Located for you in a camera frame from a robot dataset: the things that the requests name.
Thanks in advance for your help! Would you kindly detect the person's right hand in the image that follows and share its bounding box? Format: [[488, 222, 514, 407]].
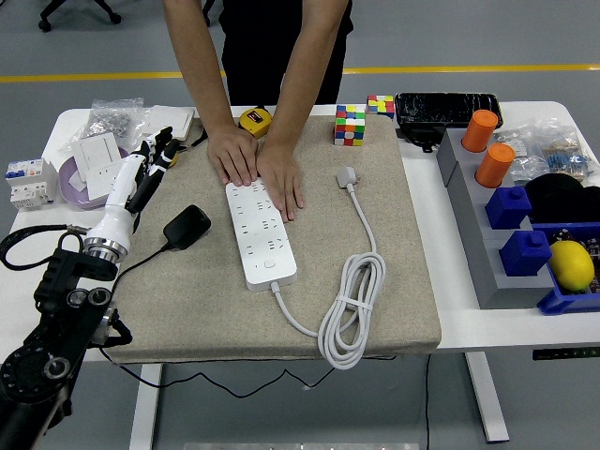
[[206, 125, 261, 187]]

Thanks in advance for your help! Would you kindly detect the person's left hand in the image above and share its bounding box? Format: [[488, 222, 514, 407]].
[[256, 142, 305, 222]]

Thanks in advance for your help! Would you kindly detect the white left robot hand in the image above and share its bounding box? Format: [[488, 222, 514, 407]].
[[86, 125, 182, 250]]

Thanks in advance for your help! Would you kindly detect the white power strip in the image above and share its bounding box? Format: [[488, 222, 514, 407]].
[[225, 177, 298, 293]]

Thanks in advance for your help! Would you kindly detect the black power adapter plug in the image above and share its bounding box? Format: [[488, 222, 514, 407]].
[[162, 204, 212, 252]]

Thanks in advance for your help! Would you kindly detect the thin black adapter cord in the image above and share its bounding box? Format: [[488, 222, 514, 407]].
[[98, 243, 398, 399]]

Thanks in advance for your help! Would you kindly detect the purple bowl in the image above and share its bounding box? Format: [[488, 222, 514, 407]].
[[58, 145, 132, 211]]

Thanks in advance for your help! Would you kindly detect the clear bag of screws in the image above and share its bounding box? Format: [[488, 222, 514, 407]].
[[58, 97, 146, 154]]

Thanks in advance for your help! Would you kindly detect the large colourful puzzle cube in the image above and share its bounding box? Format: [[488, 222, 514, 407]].
[[333, 103, 368, 147]]

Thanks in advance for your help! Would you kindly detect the white circuit breaker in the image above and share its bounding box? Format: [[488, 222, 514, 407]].
[[5, 157, 60, 211]]

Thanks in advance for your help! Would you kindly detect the person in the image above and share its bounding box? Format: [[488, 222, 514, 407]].
[[202, 0, 353, 108]]

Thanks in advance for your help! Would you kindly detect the small colourful puzzle cube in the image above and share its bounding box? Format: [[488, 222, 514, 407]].
[[366, 94, 397, 120]]

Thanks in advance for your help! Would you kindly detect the grey-brown mat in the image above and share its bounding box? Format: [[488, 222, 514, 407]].
[[105, 114, 443, 365]]

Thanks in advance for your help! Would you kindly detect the black device under box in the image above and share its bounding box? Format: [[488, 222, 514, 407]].
[[397, 124, 446, 155]]

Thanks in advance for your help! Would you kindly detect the black wrapped box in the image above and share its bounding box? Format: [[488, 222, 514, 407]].
[[395, 91, 505, 130]]

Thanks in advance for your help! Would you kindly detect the black office chair base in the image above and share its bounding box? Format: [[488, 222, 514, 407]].
[[38, 0, 123, 33]]

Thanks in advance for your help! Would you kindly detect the orange cylinder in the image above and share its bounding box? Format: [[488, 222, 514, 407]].
[[461, 109, 500, 154], [474, 142, 517, 188]]

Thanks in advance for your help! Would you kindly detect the grey stepped block holder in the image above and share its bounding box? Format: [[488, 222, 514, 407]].
[[436, 127, 557, 310]]

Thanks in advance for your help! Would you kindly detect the white table leg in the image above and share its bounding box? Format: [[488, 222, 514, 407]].
[[463, 351, 511, 444], [128, 363, 164, 450]]

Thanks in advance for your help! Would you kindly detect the blue square block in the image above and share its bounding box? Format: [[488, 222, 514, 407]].
[[485, 186, 533, 231], [498, 229, 553, 278]]

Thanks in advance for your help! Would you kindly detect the clear bag of small parts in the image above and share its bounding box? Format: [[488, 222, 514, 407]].
[[494, 124, 548, 187]]

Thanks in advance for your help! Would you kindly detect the black cloth bundle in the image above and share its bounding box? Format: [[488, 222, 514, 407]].
[[523, 172, 600, 225]]

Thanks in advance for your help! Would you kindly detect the clear bag of blue components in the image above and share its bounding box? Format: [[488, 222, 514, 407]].
[[533, 116, 600, 184]]

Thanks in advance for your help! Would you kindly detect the yellow lemon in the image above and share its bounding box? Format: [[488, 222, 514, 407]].
[[547, 240, 595, 294]]

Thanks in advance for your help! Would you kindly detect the blue plastic bin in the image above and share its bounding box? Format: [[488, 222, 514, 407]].
[[529, 222, 600, 316]]

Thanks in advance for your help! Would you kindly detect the black table control panel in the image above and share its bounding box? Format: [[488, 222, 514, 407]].
[[532, 347, 600, 362]]

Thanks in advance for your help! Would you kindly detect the white wall socket panel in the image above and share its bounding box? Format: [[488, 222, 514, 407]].
[[83, 158, 127, 199]]

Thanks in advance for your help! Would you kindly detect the white wall switch panel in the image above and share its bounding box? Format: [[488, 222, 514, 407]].
[[70, 132, 130, 184]]

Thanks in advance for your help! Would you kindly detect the white power strip cord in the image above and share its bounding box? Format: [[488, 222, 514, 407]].
[[269, 166, 388, 371]]

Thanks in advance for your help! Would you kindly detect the white switch panel box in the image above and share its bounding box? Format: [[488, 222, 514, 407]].
[[142, 104, 196, 142]]

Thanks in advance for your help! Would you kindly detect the black hanging cable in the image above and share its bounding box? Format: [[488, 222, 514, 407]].
[[424, 353, 432, 450]]

